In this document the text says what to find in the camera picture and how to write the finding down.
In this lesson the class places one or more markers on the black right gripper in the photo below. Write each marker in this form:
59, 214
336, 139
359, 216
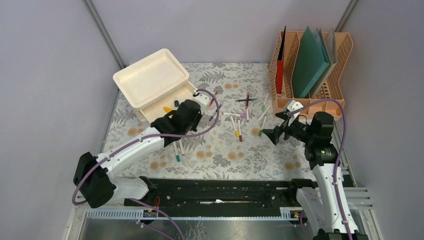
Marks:
274, 134

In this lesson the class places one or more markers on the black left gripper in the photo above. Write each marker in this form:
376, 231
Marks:
199, 117

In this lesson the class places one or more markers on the yellow ink bottle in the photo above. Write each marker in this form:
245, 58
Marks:
167, 109

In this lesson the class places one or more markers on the orange clear pen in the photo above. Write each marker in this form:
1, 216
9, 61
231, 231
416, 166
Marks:
212, 99

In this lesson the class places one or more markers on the purple clear pen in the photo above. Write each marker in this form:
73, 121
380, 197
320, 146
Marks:
213, 115

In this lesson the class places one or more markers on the green clear pen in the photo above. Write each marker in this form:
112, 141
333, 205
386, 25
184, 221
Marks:
243, 100

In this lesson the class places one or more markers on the pink clear pen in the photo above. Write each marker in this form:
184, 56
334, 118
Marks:
247, 101

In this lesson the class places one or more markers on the cream drawer unit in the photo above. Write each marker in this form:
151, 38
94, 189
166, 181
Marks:
153, 83

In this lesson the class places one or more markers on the red file folder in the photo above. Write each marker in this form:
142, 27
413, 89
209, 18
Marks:
280, 64

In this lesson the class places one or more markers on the teal file folder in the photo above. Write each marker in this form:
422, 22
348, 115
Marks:
306, 68

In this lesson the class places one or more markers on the beige file folder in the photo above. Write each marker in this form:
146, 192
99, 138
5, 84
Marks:
329, 54

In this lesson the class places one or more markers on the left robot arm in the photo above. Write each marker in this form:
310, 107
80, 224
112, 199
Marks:
97, 176

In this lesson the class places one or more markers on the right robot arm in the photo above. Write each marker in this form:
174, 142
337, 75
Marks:
325, 205

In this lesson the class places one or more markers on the floral desk mat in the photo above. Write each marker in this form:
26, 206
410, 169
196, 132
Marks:
218, 153

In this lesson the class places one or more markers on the light green capped marker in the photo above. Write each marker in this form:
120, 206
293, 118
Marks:
265, 101

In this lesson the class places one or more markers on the dark red capped white marker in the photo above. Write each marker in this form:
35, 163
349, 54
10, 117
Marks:
239, 130

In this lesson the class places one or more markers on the purple capped white marker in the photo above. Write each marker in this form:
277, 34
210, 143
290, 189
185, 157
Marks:
181, 147

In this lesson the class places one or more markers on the yellow capped white marker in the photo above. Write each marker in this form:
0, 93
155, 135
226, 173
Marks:
234, 126

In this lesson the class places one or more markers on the peach plastic file organizer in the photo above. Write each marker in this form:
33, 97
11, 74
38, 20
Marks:
330, 98

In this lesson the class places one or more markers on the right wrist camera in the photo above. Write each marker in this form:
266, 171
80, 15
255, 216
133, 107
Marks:
294, 107

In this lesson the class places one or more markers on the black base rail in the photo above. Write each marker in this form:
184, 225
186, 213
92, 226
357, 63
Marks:
171, 192

